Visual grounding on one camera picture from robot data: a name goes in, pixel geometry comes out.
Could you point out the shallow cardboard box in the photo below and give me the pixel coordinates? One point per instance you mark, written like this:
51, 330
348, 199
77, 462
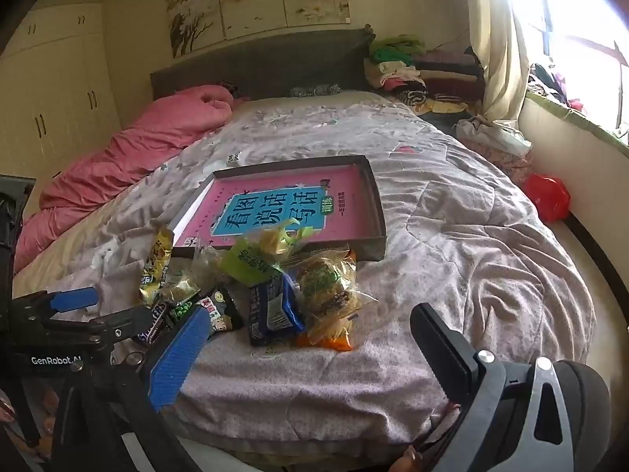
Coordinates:
376, 236

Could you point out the green clear pastry packet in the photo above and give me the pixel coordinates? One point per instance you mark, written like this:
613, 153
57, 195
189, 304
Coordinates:
245, 260

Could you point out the small clear golden packet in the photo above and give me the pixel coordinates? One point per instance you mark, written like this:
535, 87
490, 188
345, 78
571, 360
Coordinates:
179, 285

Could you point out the dark patterned pillow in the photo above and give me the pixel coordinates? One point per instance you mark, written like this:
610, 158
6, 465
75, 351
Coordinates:
314, 91

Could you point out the small cartoon snack packet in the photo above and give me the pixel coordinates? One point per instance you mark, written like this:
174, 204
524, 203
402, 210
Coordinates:
216, 312

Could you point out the pink floral cloth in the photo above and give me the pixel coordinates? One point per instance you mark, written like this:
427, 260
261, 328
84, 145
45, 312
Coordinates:
511, 167

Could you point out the person's left hand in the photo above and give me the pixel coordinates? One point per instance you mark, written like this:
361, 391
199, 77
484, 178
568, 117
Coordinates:
6, 410

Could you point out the red plastic bag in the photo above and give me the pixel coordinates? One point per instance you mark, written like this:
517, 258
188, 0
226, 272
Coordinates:
548, 196

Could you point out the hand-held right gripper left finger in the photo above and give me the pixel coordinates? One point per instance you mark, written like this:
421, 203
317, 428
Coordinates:
177, 359

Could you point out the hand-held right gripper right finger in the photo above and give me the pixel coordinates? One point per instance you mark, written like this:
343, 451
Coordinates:
442, 349

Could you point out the pink duvet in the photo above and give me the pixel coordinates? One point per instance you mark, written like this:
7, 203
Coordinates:
123, 157

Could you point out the yellow cartoon snack packet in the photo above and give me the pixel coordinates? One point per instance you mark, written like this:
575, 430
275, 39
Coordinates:
157, 260

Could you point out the orange snack packet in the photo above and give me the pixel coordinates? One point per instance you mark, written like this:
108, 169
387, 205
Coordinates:
334, 341

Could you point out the clear rice cracker packet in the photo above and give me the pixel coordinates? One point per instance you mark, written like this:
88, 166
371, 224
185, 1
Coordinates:
324, 285

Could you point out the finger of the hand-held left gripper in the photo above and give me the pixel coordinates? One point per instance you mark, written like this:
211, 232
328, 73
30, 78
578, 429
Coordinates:
73, 299
123, 323

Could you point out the brown chocolate bar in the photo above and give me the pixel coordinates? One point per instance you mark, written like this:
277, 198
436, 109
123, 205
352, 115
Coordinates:
152, 327

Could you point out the cream wardrobe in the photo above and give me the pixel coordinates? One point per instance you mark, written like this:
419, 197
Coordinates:
49, 83

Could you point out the green windowsill cushion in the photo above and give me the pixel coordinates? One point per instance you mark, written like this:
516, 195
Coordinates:
589, 125

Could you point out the white crumpled cloth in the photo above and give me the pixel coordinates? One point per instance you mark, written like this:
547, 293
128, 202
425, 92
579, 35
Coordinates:
491, 135

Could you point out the pink and blue book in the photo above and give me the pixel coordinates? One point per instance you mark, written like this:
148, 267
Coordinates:
344, 206

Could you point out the cream curtain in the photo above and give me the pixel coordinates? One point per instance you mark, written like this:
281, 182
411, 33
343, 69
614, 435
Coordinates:
501, 59

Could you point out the dark blue cookie packet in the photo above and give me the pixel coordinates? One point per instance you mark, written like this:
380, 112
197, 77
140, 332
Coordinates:
272, 309

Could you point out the grey bed headboard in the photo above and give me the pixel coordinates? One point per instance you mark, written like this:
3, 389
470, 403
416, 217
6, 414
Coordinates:
295, 59

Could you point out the heap of clothes on windowsill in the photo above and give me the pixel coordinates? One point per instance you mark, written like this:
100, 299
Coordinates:
555, 83

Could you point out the tree wall painting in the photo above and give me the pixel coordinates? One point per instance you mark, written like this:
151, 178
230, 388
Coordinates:
245, 0

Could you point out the pile of folded clothes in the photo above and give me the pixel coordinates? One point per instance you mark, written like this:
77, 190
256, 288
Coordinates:
417, 73

